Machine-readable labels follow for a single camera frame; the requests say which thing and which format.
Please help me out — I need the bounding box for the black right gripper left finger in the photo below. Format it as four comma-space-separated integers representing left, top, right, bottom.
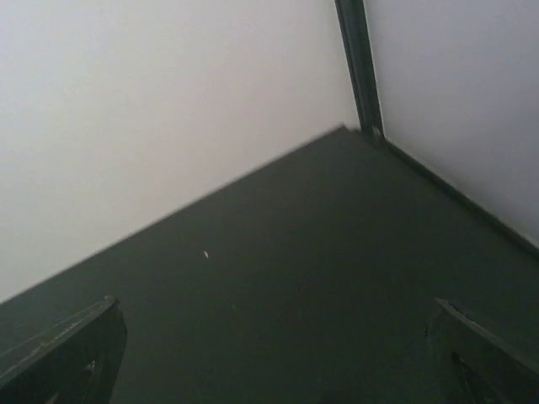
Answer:
1, 296, 127, 403

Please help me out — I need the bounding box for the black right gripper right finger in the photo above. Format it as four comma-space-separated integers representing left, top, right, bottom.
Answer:
425, 298, 538, 403

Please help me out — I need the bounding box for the black right corner frame post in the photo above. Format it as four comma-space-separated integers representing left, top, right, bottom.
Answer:
335, 0, 385, 140

